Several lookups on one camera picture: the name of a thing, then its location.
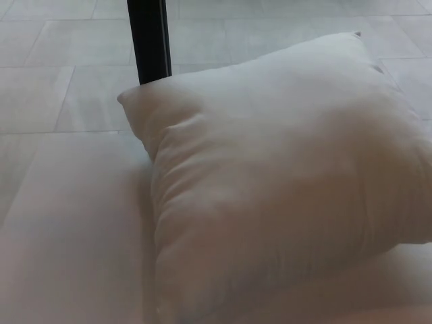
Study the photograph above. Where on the white square pillow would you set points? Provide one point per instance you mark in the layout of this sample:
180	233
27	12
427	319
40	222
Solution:
270	175

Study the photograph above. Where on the black metal post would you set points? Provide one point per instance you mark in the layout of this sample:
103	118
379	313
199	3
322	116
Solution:
148	40

